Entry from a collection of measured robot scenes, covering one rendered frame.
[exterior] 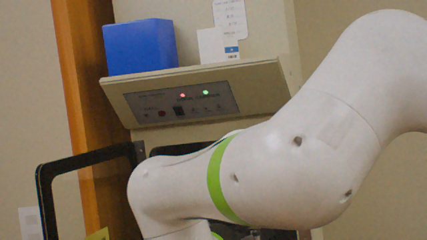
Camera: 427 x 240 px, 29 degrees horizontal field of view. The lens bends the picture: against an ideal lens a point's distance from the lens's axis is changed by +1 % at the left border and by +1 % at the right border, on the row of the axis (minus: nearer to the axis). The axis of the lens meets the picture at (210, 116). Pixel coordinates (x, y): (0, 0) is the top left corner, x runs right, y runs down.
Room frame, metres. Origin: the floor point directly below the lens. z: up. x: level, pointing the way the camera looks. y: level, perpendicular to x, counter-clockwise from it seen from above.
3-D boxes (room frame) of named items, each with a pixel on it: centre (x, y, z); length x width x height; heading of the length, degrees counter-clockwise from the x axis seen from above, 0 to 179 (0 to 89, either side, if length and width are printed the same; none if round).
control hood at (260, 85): (1.42, 0.02, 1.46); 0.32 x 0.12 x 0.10; 74
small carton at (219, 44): (1.41, -0.03, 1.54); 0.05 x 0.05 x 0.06; 58
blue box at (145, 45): (1.45, 0.11, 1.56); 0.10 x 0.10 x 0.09; 74
